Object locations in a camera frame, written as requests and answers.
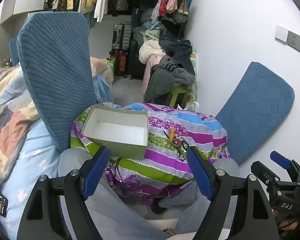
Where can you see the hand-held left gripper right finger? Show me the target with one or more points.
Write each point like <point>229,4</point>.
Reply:
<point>200,172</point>

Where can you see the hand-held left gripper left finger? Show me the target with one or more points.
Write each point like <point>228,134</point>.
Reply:
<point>96,172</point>

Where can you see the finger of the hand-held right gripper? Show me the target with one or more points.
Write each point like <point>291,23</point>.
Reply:
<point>280,158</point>
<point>262,171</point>

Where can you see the white cardboard box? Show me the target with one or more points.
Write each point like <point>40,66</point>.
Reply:
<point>115,130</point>

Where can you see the orange pendant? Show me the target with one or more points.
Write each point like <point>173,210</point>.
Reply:
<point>172,133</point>

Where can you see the silver bangle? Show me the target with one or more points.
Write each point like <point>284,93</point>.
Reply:
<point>158,142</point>

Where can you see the person's right hand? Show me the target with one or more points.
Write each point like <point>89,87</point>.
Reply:
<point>288,224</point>

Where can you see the person's right leg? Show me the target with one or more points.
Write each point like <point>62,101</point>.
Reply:
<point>190,212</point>

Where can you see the floral striped cloth bundle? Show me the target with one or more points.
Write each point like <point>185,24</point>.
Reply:
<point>152,170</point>

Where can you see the flat blue quilted cushion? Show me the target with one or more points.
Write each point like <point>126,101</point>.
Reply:
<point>255,110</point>

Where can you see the light blue bed sheet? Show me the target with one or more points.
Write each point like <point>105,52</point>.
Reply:
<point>35,160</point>

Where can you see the green plastic stool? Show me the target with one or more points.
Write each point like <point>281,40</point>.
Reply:
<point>176,96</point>

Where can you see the light blue cloth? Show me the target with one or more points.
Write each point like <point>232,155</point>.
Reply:
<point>103,90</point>

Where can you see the floral printed bag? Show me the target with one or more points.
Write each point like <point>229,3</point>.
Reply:
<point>193,80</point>

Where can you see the grey hoodie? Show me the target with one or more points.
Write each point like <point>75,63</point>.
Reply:
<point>170,77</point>

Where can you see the patchwork quilt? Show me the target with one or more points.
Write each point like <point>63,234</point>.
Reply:
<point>7,120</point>

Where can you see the clear bag of cream bedding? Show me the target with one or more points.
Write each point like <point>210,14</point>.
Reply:
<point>100,66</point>

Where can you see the green bag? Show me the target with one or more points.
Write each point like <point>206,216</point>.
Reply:
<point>111,62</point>

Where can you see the red suitcase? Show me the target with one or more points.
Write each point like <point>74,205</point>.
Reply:
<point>118,63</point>

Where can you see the pink garment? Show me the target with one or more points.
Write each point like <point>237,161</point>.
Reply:
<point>150,67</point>

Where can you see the black suitcase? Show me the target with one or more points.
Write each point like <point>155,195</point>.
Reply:
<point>136,60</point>

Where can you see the dark navy jacket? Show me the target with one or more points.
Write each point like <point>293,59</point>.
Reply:
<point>176,46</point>

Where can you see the cream puffer jacket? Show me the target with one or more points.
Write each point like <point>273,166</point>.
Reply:
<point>150,50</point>

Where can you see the grey suitcase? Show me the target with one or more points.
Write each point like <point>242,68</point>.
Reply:
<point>121,37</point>

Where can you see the heap of mixed clothes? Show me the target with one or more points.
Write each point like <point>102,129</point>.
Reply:
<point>150,22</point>

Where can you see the white hanging garment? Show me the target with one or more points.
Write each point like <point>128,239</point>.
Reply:
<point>102,2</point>

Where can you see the hanging underwear cluster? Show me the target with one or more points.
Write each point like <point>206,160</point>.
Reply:
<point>168,5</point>

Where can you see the white wall switch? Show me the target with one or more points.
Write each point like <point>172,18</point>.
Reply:
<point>281,33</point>

